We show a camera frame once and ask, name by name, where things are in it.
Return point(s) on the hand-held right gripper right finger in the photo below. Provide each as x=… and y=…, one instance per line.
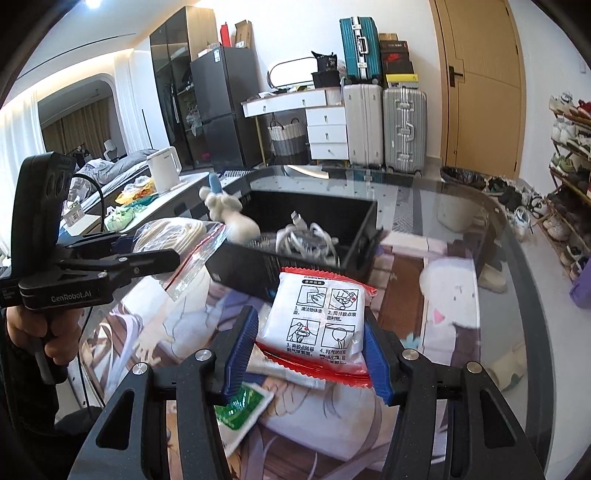
x=378, y=360

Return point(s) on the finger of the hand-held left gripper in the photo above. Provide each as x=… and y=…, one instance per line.
x=101, y=241
x=147, y=263

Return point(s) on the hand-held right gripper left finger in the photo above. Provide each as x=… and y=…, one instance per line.
x=240, y=350

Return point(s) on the clear bag of white shoelaces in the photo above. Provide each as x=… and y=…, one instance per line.
x=184, y=240

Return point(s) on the red and white packet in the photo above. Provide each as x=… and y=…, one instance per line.
x=318, y=318

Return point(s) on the black cardboard box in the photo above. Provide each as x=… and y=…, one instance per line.
x=240, y=270

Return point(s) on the white and blue plush toy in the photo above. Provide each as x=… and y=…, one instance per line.
x=240, y=226

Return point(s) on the person's left hand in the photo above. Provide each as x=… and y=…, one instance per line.
x=23, y=328

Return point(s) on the green cloth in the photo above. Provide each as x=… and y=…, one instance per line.
x=120, y=218

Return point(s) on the white labelled pouch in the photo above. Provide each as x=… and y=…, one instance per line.
x=277, y=374

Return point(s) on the green packet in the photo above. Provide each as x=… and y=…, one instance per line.
x=240, y=408

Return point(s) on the yellow cloth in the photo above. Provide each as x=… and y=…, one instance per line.
x=134, y=191

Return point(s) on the bed with grey bedding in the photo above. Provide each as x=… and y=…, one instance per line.
x=120, y=166

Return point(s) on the printed desk mat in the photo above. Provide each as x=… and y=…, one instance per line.
x=323, y=429

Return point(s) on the white chair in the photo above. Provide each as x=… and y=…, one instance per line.
x=109, y=150

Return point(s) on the white electric kettle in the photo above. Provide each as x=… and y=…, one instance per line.
x=162, y=170

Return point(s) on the brown curtains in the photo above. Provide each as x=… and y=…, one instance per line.
x=78, y=129

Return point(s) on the beige slipper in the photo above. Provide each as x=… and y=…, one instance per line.
x=508, y=369
x=493, y=279

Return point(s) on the dark glass cabinet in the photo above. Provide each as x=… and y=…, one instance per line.
x=171, y=83

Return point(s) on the dark grey fridge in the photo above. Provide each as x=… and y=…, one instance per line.
x=226, y=106

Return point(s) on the grey trash bin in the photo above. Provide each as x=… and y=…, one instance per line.
x=461, y=198

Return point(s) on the woven laundry basket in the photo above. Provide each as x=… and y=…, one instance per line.
x=288, y=138

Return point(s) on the white vanity desk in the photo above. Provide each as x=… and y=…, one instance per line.
x=281, y=104

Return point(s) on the purple bag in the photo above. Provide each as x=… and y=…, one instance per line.
x=581, y=286

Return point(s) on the white drawer unit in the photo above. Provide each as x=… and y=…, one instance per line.
x=325, y=134

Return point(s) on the cluster of loose shoes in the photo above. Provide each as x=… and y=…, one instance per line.
x=549, y=221

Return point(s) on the silver suitcase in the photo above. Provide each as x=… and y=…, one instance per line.
x=404, y=129

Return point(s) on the white suitcase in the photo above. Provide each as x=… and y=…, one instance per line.
x=362, y=127

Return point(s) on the oval lit mirror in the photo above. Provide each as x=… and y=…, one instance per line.
x=291, y=74

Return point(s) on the flat cardboard carton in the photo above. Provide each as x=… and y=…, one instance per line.
x=244, y=34

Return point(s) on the black bag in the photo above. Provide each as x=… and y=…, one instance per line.
x=325, y=74

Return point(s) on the wooden shoe rack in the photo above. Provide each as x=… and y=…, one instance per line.
x=561, y=152

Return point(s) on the yellow and black shoe box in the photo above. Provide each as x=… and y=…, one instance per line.
x=401, y=81

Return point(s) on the tan wooden door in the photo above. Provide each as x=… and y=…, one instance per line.
x=485, y=92

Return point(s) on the rows of assorted sneakers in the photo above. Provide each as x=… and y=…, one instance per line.
x=570, y=134

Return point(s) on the black and red shoe box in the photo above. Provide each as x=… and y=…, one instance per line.
x=397, y=63

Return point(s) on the teal suitcase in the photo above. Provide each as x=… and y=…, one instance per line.
x=360, y=50

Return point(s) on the brown cardboard box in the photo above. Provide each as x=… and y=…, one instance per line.
x=388, y=37

